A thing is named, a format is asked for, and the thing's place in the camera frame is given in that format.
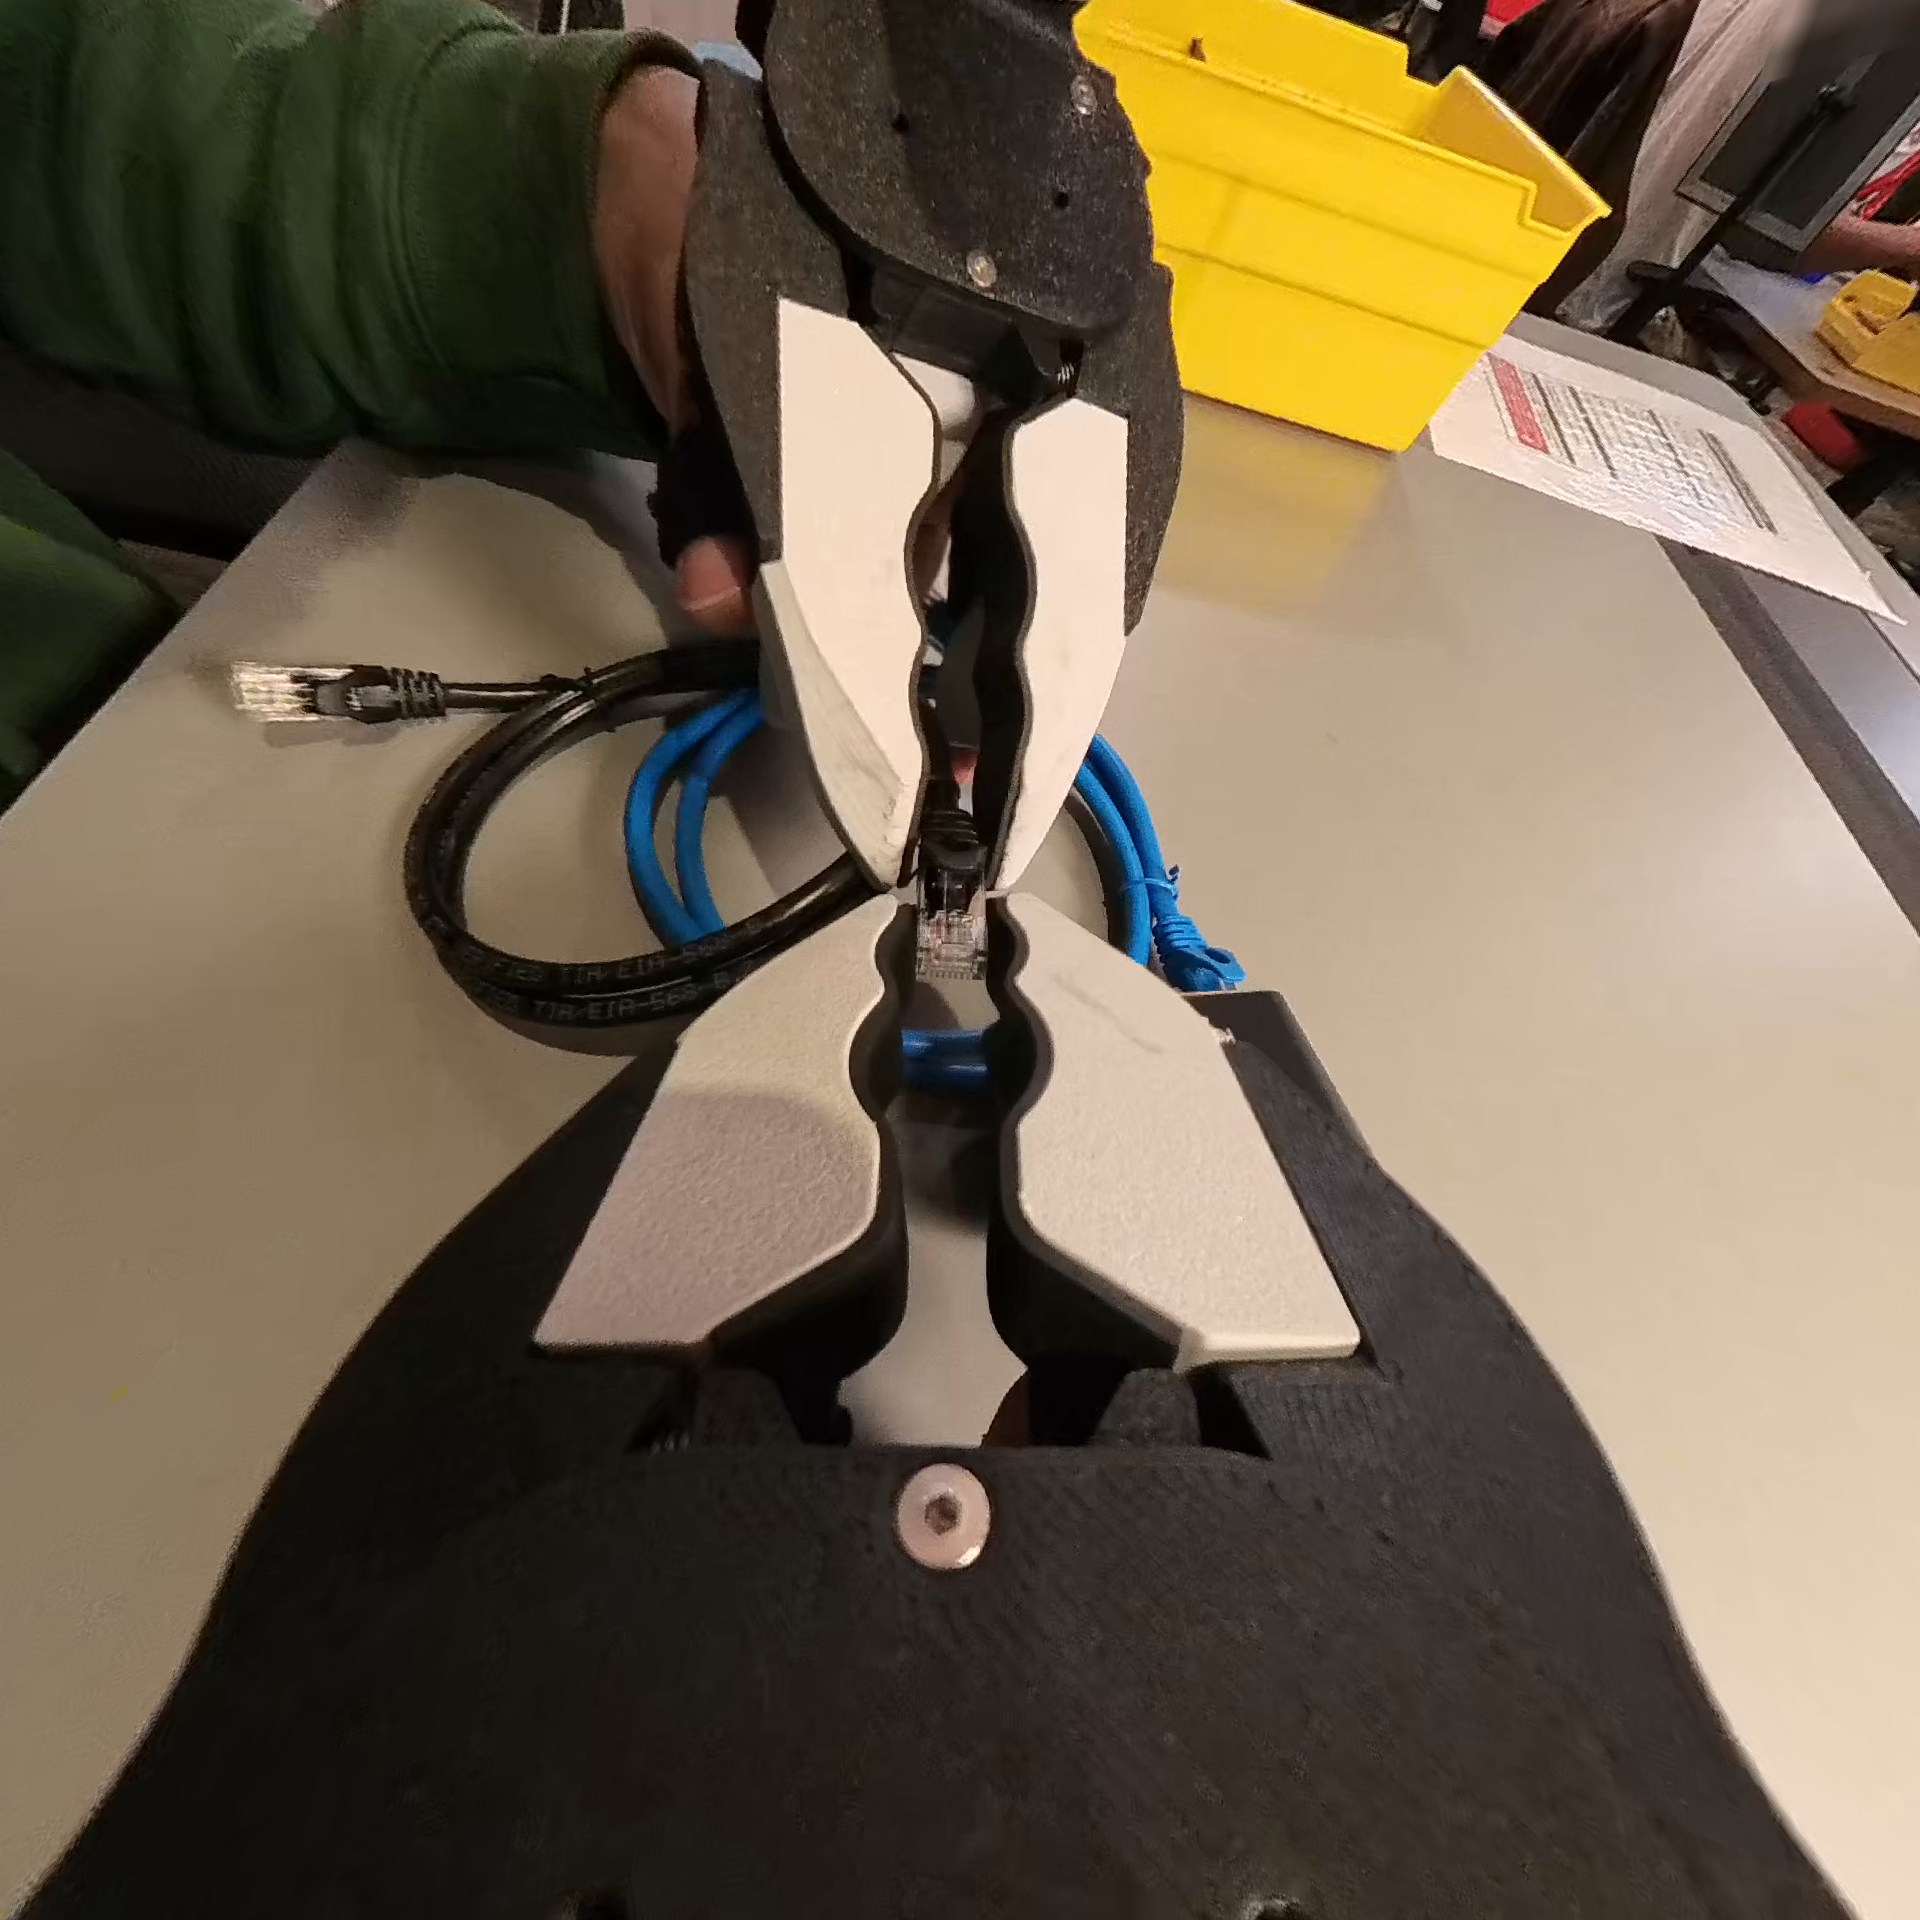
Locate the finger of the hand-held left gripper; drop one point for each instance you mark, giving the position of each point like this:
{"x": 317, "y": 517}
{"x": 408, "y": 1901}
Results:
{"x": 840, "y": 525}
{"x": 1072, "y": 569}

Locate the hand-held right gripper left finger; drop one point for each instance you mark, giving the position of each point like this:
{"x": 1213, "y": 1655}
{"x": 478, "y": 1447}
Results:
{"x": 721, "y": 1185}

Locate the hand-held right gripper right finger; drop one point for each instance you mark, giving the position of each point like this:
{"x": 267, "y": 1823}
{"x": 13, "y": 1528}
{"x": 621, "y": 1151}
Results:
{"x": 1171, "y": 1185}

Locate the large yellow plastic bin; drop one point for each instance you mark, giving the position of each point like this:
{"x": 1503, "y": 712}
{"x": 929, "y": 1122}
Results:
{"x": 1307, "y": 299}

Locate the person's left forearm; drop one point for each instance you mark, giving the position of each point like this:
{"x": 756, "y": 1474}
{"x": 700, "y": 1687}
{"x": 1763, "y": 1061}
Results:
{"x": 300, "y": 194}

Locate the person's left hand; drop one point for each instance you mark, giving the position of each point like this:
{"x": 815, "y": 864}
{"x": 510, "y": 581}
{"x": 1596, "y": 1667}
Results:
{"x": 646, "y": 254}

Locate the printed paper sheet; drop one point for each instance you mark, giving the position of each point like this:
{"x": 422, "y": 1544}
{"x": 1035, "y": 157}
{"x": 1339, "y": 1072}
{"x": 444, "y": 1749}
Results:
{"x": 1635, "y": 464}

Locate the person's green jacket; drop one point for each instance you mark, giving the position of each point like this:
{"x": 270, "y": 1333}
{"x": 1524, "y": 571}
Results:
{"x": 60, "y": 629}

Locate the yellow tool case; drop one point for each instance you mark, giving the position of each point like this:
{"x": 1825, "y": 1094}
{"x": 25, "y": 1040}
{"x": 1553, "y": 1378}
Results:
{"x": 1875, "y": 323}

